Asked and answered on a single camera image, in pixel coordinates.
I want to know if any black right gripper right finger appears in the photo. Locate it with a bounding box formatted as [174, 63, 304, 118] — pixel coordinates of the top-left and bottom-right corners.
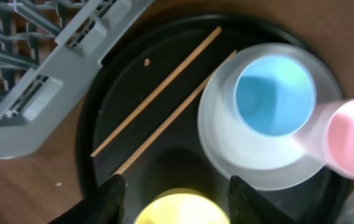
[228, 175, 295, 224]

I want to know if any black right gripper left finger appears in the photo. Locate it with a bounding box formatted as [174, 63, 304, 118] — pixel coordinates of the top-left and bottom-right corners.
[49, 174, 126, 224]

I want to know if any yellow bowl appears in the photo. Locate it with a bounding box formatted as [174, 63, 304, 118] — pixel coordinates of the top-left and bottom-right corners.
[134, 188, 230, 224]

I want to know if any blue cup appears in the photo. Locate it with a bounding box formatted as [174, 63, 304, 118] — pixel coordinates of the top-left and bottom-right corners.
[233, 54, 317, 137]

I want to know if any pink cup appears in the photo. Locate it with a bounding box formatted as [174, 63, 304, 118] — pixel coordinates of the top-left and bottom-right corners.
[297, 96, 354, 180]

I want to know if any grey dishwasher rack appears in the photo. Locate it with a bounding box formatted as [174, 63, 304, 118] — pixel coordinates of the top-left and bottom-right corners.
[0, 0, 151, 159]

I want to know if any white plate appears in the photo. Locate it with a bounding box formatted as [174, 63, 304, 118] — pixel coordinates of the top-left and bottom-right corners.
[198, 43, 343, 191]

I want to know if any round black tray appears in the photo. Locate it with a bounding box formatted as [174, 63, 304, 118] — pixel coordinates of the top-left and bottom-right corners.
[75, 12, 352, 224]

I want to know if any wooden chopstick right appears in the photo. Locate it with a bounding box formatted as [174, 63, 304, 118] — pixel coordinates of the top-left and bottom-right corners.
[112, 50, 237, 175]

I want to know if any wooden chopstick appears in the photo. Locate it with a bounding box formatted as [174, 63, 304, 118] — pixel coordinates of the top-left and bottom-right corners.
[90, 26, 222, 157]
[112, 50, 237, 175]

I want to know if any wooden chopstick left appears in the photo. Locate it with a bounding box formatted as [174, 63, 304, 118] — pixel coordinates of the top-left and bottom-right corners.
[90, 26, 222, 157]

